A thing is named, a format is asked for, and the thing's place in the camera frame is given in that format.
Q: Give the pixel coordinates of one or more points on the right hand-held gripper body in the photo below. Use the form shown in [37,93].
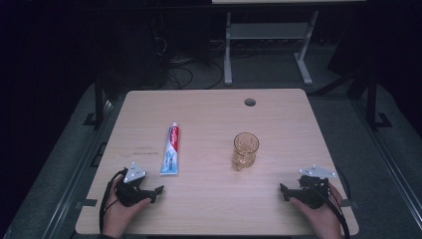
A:
[312,195]

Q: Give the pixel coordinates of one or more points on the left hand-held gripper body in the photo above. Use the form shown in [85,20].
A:
[130,194]

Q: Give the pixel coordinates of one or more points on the toothpaste tube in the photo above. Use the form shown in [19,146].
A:
[171,149]

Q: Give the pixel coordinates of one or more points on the clear glass cup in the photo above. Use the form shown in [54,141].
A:
[245,153]

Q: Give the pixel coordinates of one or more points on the person's right hand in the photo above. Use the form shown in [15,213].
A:
[325,217]

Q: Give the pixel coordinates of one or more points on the person's left hand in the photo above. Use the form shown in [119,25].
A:
[116,215]

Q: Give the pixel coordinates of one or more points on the dark computer tower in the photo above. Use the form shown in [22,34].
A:
[132,53]

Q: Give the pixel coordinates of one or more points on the grey metal rail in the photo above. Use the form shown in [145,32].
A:
[79,169]
[388,159]

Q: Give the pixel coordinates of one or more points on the black metal post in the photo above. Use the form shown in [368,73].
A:
[99,99]
[371,99]

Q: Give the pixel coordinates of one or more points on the white metal frame desk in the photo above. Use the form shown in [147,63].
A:
[265,31]

